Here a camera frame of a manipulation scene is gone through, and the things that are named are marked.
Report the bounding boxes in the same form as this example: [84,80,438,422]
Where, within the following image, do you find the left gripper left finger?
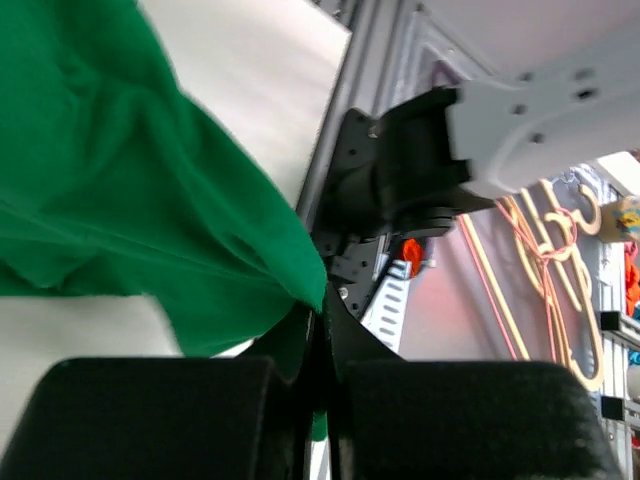
[1,358,309,479]

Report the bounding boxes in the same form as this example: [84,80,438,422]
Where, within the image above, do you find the bright green t shirt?
[1,1,326,441]

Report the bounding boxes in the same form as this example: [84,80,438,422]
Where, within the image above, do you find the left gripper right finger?
[324,288,622,479]

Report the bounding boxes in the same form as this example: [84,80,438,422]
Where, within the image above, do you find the pile of spare hangers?
[458,179,605,392]

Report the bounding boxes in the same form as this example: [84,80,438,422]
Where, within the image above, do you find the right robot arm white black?
[299,19,639,244]

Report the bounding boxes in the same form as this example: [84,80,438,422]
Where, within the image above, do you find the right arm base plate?
[312,108,384,317]

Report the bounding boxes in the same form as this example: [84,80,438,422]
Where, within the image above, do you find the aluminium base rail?
[294,0,436,354]

